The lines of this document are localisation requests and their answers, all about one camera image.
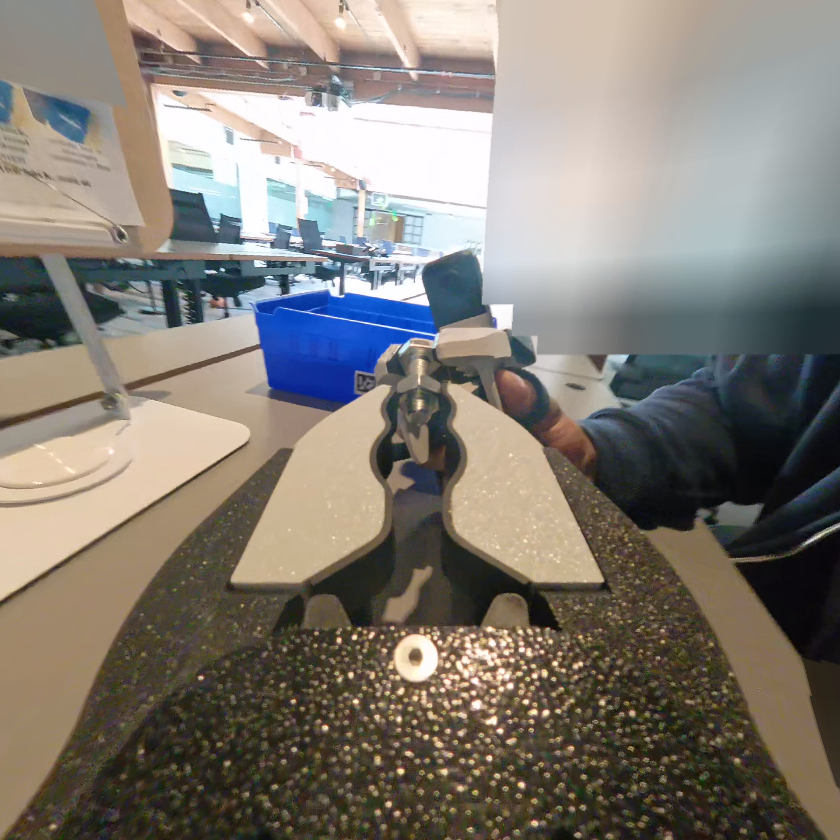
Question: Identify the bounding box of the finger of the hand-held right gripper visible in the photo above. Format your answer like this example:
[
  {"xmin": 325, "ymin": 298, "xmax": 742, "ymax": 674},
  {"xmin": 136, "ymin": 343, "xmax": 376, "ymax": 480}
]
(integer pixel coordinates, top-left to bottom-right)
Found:
[
  {"xmin": 373, "ymin": 341, "xmax": 412, "ymax": 395},
  {"xmin": 433, "ymin": 325, "xmax": 515, "ymax": 368}
]

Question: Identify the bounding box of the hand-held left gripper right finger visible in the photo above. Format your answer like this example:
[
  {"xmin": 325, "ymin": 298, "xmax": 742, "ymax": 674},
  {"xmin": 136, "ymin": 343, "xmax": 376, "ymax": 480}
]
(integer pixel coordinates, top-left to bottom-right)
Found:
[{"xmin": 440, "ymin": 384, "xmax": 606, "ymax": 629}]

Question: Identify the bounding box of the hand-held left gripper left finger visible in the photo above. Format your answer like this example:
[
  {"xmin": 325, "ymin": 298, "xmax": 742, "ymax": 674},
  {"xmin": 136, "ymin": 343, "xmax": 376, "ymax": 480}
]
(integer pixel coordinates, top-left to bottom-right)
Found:
[{"xmin": 230, "ymin": 387, "xmax": 399, "ymax": 629}]

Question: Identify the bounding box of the metal hex bolt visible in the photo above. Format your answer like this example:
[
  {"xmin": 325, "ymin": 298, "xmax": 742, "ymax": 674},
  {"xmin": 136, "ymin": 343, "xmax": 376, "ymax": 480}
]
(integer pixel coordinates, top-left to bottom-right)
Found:
[{"xmin": 400, "ymin": 338, "xmax": 439, "ymax": 462}]

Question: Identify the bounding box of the person's right forearm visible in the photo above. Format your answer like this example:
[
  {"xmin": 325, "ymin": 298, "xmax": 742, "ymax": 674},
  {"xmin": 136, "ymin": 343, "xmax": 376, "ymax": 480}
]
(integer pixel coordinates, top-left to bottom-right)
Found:
[{"xmin": 577, "ymin": 354, "xmax": 840, "ymax": 532}]

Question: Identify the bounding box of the person's right hand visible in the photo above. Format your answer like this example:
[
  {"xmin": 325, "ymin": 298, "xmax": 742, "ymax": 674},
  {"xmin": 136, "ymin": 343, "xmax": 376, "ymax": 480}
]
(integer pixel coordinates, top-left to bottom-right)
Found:
[{"xmin": 492, "ymin": 367, "xmax": 599, "ymax": 481}]

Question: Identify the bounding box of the large blue plastic bin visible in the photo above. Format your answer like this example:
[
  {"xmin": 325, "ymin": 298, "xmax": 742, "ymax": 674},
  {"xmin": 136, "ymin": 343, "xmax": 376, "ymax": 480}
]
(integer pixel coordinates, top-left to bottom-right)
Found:
[{"xmin": 251, "ymin": 292, "xmax": 500, "ymax": 401}]

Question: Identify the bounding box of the white stand base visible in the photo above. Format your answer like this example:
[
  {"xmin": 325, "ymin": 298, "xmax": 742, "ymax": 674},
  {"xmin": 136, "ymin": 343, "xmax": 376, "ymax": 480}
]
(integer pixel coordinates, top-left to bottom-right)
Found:
[{"xmin": 0, "ymin": 395, "xmax": 252, "ymax": 603}]

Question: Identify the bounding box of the long grey office desk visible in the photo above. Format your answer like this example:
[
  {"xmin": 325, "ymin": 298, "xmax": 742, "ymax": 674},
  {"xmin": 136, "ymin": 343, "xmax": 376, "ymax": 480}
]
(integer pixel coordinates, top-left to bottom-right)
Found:
[{"xmin": 69, "ymin": 239, "xmax": 329, "ymax": 329}]

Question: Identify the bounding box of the ceiling mounted device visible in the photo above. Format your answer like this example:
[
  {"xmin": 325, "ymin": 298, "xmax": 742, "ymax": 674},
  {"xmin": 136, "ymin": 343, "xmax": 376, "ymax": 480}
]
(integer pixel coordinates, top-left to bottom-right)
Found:
[{"xmin": 304, "ymin": 75, "xmax": 355, "ymax": 111}]

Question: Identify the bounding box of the metal stand pole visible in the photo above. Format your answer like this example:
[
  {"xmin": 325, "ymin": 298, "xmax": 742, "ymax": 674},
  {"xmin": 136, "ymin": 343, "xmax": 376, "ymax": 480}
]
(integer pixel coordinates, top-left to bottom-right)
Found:
[{"xmin": 41, "ymin": 255, "xmax": 133, "ymax": 421}]

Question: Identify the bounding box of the printed instruction sheet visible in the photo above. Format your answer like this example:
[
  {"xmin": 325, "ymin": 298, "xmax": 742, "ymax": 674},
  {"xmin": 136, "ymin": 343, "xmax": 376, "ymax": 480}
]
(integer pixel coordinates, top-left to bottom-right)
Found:
[{"xmin": 0, "ymin": 79, "xmax": 145, "ymax": 231}]

